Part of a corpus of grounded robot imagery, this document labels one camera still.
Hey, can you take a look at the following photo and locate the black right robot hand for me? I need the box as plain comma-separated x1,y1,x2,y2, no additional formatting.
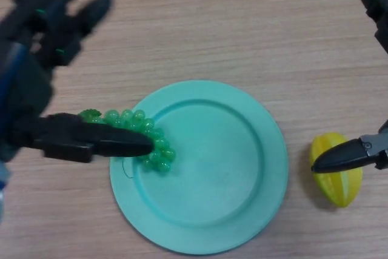
311,0,388,174

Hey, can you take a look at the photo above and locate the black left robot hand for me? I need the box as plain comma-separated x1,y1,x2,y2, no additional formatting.
0,0,154,164

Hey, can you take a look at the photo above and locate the green grape bunch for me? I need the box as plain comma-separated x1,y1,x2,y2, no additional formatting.
78,108,177,172

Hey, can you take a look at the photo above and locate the green round plate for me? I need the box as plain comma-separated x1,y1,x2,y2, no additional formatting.
109,79,289,255

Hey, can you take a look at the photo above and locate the yellow starfruit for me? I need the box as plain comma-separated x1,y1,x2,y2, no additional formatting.
309,132,364,208

